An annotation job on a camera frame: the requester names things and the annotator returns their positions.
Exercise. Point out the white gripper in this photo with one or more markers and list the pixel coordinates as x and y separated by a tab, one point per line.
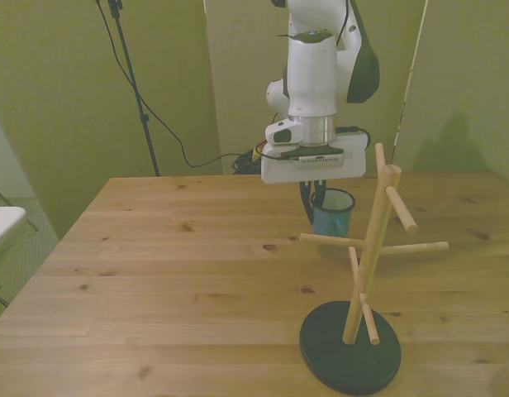
354	165

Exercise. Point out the blue enamel mug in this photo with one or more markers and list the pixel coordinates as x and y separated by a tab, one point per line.
333	223

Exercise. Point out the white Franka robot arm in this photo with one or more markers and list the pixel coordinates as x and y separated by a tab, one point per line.
312	74

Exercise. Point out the wooden mug tree black base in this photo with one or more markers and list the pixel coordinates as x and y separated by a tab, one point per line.
353	364

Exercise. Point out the black tripod pole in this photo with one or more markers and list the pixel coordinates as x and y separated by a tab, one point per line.
132	78

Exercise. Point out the white folding table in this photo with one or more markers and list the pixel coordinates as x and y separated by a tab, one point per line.
2	225

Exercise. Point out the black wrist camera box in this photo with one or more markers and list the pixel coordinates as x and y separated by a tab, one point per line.
316	158

